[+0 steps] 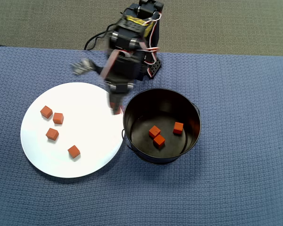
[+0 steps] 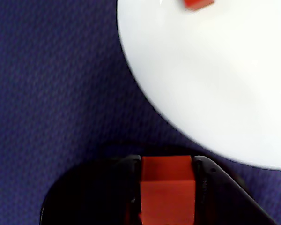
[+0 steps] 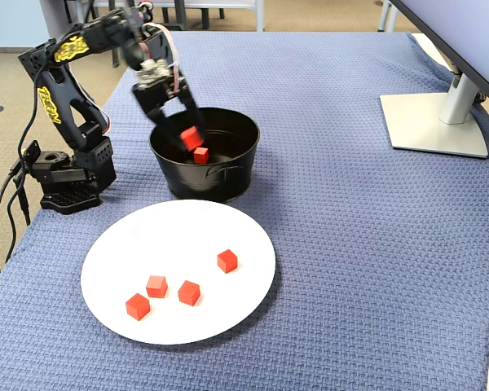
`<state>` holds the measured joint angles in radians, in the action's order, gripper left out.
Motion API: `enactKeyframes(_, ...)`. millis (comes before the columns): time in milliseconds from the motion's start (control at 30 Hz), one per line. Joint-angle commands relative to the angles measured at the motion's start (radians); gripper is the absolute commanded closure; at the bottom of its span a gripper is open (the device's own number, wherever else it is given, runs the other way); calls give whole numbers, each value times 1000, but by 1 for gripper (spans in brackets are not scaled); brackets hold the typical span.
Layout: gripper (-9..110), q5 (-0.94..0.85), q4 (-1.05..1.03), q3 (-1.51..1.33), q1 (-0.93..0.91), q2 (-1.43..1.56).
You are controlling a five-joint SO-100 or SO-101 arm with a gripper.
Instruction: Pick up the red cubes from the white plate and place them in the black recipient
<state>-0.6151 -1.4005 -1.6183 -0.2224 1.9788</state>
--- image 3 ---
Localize black metal bucket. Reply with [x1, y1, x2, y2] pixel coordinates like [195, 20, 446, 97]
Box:
[148, 107, 262, 204]

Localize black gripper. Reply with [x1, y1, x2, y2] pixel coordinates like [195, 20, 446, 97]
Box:
[131, 75, 208, 156]

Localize silver monitor stand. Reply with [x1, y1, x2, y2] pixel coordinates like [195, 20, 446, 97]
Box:
[379, 60, 489, 160]

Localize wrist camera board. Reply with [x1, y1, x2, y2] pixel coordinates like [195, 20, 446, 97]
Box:
[134, 59, 170, 89]

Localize white round plate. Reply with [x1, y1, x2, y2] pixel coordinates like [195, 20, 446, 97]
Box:
[80, 199, 277, 346]

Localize white table leg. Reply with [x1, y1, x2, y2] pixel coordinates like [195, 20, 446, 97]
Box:
[76, 0, 90, 28]

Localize computer monitor screen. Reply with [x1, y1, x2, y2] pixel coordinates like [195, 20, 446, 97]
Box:
[389, 0, 489, 101]

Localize black camera cable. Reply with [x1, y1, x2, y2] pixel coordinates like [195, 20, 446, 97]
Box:
[15, 87, 42, 164]

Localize blue woven table cloth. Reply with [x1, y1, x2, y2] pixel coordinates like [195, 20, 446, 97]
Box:
[0, 30, 489, 391]

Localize black usb cable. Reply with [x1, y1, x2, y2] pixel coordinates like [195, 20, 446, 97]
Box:
[3, 178, 32, 264]

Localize white table with leg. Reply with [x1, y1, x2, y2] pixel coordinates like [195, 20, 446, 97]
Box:
[146, 0, 266, 33]

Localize white metal desk legs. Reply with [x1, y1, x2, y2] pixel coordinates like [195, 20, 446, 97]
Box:
[377, 0, 400, 33]

